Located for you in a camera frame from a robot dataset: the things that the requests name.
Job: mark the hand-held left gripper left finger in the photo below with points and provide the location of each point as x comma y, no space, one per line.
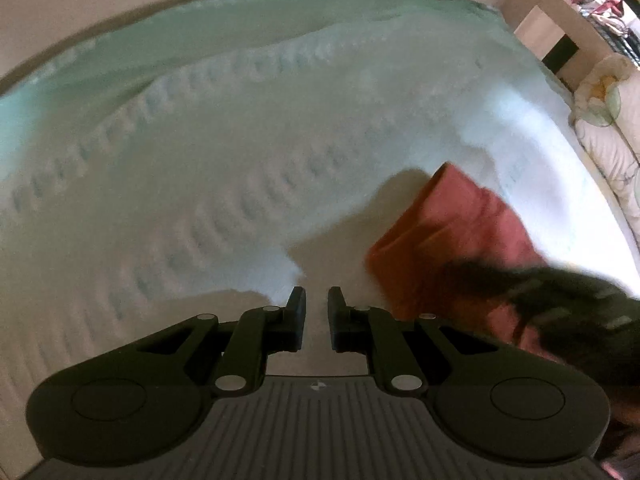
296,317

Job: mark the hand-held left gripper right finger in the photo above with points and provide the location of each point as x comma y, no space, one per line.
338,317

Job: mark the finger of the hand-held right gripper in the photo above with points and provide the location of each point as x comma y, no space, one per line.
480,277

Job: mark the red pants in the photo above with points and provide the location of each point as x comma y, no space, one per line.
450,220

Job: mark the pastel patterned bed sheet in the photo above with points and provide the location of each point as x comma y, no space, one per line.
225,160

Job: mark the floral pillow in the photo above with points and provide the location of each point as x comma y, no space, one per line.
607,135

